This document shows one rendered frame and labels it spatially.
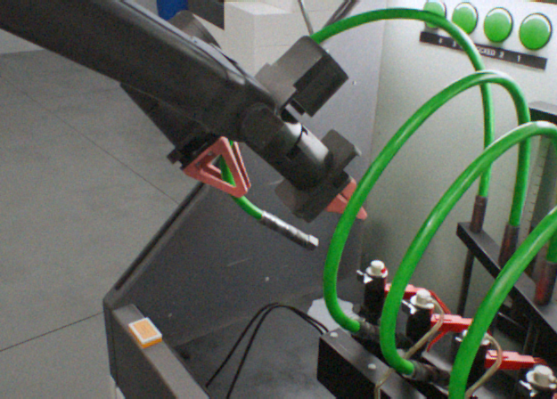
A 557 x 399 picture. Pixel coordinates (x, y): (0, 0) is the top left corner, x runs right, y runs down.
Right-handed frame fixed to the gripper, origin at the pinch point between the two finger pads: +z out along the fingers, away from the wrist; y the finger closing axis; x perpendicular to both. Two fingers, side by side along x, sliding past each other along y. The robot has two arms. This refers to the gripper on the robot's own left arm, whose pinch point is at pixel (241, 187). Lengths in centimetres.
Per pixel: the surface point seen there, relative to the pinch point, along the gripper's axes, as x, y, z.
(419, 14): -30.4, 2.6, -1.6
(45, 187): 157, 259, -57
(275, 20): -5, 281, -39
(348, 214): -11.0, -17.3, 7.8
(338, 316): -2.6, -15.4, 16.2
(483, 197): -22.7, 11.8, 24.6
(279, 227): 0.5, 2.9, 7.7
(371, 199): -6.8, 42.8, 21.7
